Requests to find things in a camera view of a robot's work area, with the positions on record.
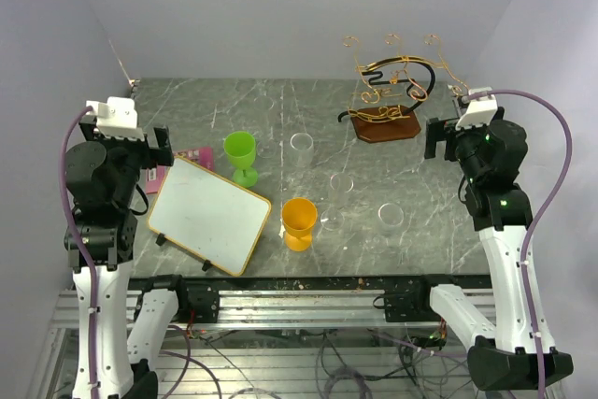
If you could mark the clear tumbler glass centre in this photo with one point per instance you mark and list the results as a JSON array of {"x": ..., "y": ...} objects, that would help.
[{"x": 302, "y": 149}]

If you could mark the gold wire wine glass rack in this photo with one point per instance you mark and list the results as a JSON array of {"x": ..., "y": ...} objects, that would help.
[{"x": 393, "y": 89}]

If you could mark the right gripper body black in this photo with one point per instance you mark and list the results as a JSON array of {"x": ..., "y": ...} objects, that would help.
[{"x": 462, "y": 144}]

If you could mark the orange plastic wine glass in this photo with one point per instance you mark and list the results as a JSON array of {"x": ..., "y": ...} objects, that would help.
[{"x": 299, "y": 216}]

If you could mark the white board with yellow frame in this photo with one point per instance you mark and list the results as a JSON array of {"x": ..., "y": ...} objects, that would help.
[{"x": 209, "y": 216}]

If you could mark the clear champagne flute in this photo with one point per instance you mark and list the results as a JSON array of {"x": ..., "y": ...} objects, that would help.
[{"x": 339, "y": 187}]

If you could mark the pink sticker booklet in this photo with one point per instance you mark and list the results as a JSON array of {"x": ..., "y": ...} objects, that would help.
[{"x": 154, "y": 177}]

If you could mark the clear wine glass far left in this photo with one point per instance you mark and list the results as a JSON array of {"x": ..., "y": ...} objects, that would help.
[{"x": 266, "y": 114}]

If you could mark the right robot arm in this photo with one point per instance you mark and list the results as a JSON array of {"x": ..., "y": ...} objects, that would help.
[{"x": 516, "y": 350}]

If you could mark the aluminium rail frame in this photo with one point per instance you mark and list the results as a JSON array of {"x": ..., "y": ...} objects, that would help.
[{"x": 246, "y": 310}]

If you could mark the green plastic wine glass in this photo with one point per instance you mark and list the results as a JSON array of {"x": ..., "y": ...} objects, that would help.
[{"x": 240, "y": 149}]

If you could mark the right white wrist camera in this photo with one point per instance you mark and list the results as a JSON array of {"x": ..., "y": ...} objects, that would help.
[{"x": 479, "y": 111}]

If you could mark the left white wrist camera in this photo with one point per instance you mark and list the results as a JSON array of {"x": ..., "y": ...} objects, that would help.
[{"x": 116, "y": 118}]

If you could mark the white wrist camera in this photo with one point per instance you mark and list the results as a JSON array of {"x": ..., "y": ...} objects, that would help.
[
  {"x": 479, "y": 111},
  {"x": 116, "y": 118}
]

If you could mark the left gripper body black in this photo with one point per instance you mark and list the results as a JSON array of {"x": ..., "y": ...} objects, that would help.
[{"x": 138, "y": 148}]

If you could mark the clear wine glass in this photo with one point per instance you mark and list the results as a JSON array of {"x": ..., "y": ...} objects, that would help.
[
  {"x": 266, "y": 114},
  {"x": 386, "y": 226}
]

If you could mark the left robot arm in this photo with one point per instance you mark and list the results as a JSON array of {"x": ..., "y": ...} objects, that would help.
[{"x": 99, "y": 178}]

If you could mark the clear wine glass right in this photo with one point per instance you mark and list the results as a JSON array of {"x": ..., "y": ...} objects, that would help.
[{"x": 386, "y": 226}]

